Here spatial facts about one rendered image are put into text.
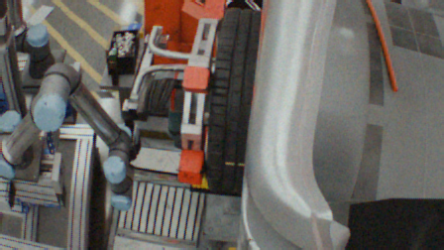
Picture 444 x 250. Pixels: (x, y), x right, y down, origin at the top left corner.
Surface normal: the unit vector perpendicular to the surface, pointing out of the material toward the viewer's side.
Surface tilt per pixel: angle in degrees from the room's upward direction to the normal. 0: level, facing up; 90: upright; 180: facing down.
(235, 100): 44
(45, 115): 84
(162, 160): 0
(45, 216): 0
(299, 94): 20
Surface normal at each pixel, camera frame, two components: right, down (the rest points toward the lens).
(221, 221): 0.02, -0.65
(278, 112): -0.38, -0.54
